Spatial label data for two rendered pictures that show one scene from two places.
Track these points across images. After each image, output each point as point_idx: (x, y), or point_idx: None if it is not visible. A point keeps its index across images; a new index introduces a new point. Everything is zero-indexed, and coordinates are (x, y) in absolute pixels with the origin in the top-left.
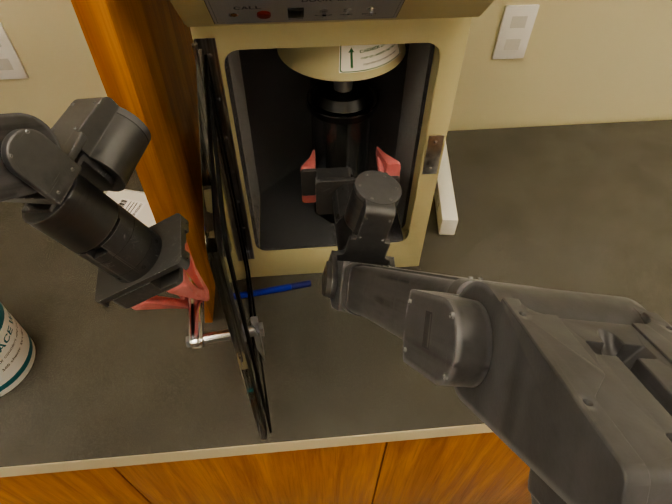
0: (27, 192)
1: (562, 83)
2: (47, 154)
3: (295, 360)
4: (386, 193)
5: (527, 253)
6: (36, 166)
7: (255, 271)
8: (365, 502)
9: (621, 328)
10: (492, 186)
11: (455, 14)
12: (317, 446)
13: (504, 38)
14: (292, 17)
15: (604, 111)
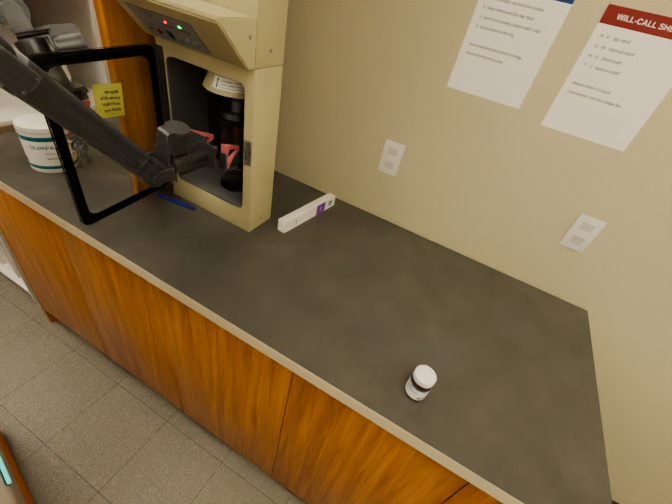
0: (4, 21)
1: (419, 205)
2: (19, 14)
3: (147, 225)
4: (176, 129)
5: (307, 259)
6: (11, 14)
7: (178, 191)
8: (171, 366)
9: None
10: (333, 230)
11: (234, 62)
12: (115, 259)
13: (384, 158)
14: (171, 37)
15: (446, 239)
